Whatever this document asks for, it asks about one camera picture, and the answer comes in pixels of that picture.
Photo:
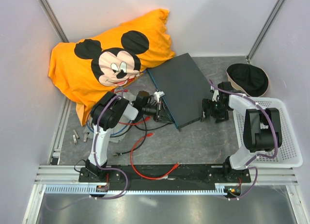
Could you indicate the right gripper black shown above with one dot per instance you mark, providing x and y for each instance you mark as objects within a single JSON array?
[{"x": 208, "y": 103}]

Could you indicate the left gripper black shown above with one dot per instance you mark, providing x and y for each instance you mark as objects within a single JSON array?
[{"x": 161, "y": 114}]

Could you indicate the dark grey network switch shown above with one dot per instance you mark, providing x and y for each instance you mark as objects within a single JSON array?
[{"x": 184, "y": 86}]

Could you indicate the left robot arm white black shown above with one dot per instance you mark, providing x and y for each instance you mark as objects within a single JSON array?
[{"x": 106, "y": 114}]

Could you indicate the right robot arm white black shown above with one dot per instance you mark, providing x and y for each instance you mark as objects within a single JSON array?
[{"x": 262, "y": 136}]

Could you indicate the black cap with beige brim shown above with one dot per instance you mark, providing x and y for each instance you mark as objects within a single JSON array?
[{"x": 249, "y": 79}]

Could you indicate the grey crumpled cloth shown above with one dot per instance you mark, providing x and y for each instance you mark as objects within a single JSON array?
[{"x": 119, "y": 131}]

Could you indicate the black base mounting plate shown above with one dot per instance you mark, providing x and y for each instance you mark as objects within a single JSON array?
[{"x": 163, "y": 176}]

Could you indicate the white perforated plastic basket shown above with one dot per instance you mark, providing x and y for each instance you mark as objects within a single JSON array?
[{"x": 289, "y": 154}]

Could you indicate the orange Mickey Mouse pillow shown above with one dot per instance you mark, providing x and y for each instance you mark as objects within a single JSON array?
[{"x": 86, "y": 70}]

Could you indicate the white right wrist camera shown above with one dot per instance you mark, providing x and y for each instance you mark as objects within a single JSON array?
[{"x": 215, "y": 93}]

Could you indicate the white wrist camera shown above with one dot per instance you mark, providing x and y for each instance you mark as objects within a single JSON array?
[
  {"x": 157, "y": 95},
  {"x": 215, "y": 93}
]

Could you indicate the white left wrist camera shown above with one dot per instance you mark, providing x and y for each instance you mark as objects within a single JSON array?
[{"x": 157, "y": 95}]

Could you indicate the white slotted cable duct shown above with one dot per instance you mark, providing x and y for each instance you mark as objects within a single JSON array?
[{"x": 95, "y": 190}]

